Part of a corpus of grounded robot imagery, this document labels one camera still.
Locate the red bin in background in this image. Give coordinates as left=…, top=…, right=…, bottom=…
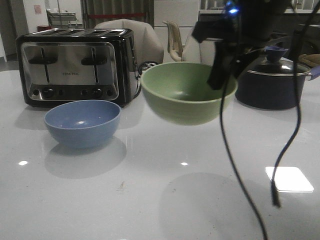
left=37, top=25, right=51, bottom=32

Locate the white cabinet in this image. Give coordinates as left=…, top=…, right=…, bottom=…
left=154, top=0, right=200, bottom=63

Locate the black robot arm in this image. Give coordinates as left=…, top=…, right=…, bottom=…
left=192, top=0, right=291, bottom=90

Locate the beige armchair left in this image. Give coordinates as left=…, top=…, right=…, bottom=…
left=94, top=19, right=164, bottom=66

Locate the black and chrome toaster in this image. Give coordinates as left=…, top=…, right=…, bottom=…
left=16, top=28, right=141, bottom=108

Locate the black appliance at right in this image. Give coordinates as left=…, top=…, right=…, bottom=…
left=288, top=24, right=320, bottom=60

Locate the metal cart in background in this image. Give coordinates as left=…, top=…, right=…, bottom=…
left=44, top=0, right=83, bottom=28

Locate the dark blue cooking pot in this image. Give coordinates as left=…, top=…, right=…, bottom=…
left=235, top=66, right=320, bottom=110

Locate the cream plastic chair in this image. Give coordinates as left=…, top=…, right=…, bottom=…
left=163, top=21, right=184, bottom=62

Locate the beige armchair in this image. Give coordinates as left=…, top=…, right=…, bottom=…
left=94, top=19, right=164, bottom=66
left=181, top=28, right=216, bottom=66

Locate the glass pot lid blue knob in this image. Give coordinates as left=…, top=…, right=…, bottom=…
left=247, top=46, right=295, bottom=77

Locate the black hanging cable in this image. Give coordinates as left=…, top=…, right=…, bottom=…
left=219, top=0, right=269, bottom=240

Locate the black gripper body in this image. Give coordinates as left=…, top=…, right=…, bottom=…
left=191, top=17, right=265, bottom=65

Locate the green bowl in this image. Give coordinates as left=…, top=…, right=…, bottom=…
left=140, top=62, right=238, bottom=126

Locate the beige armchair right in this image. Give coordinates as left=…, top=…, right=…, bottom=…
left=181, top=28, right=216, bottom=66

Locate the blue bowl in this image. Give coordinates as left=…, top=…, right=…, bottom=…
left=44, top=99, right=121, bottom=149

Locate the black toaster power cord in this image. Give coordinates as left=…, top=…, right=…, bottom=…
left=134, top=62, right=159, bottom=99

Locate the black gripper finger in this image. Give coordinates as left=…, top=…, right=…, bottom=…
left=207, top=41, right=248, bottom=90

